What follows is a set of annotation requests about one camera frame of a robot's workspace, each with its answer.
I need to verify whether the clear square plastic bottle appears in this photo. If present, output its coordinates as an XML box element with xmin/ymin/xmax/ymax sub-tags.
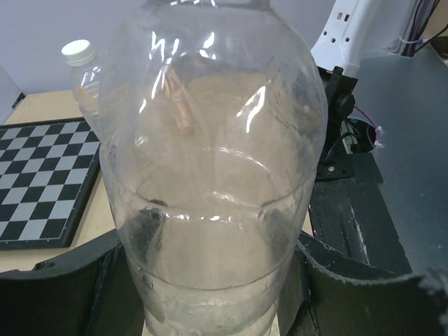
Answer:
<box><xmin>70</xmin><ymin>56</ymin><xmax>102</xmax><ymax>140</ymax></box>

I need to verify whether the white bottle cap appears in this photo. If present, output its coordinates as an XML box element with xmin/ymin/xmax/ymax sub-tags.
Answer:
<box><xmin>61</xmin><ymin>39</ymin><xmax>97</xmax><ymax>67</ymax></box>

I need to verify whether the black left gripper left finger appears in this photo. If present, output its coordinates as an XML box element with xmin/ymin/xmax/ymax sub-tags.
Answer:
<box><xmin>1</xmin><ymin>230</ymin><xmax>144</xmax><ymax>335</ymax></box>

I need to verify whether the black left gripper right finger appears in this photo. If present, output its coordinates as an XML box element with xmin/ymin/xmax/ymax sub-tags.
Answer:
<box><xmin>279</xmin><ymin>232</ymin><xmax>447</xmax><ymax>335</ymax></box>

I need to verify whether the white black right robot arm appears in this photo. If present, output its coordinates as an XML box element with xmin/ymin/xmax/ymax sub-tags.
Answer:
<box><xmin>311</xmin><ymin>0</ymin><xmax>382</xmax><ymax>121</ymax></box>

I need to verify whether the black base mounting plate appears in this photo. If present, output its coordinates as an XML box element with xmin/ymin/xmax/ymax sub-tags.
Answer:
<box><xmin>307</xmin><ymin>66</ymin><xmax>414</xmax><ymax>274</ymax></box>

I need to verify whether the black white checkerboard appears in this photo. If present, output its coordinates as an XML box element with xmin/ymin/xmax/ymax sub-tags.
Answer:
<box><xmin>1</xmin><ymin>118</ymin><xmax>99</xmax><ymax>251</ymax></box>

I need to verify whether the clear round plastic bottle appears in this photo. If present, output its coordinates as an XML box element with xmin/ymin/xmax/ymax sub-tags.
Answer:
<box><xmin>99</xmin><ymin>1</ymin><xmax>328</xmax><ymax>335</ymax></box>

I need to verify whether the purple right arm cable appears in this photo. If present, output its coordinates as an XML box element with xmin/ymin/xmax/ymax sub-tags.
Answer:
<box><xmin>353</xmin><ymin>0</ymin><xmax>448</xmax><ymax>151</ymax></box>

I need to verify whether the pink wooden pin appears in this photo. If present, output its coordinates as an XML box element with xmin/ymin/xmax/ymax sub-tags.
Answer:
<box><xmin>163</xmin><ymin>66</ymin><xmax>193</xmax><ymax>136</ymax></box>

